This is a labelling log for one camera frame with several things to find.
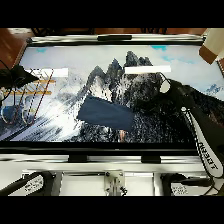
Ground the dark blue garment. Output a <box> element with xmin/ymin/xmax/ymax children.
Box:
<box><xmin>76</xmin><ymin>94</ymin><xmax>136</xmax><ymax>133</ymax></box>

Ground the silver frame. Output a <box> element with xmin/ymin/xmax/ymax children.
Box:
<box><xmin>0</xmin><ymin>33</ymin><xmax>224</xmax><ymax>197</ymax></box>

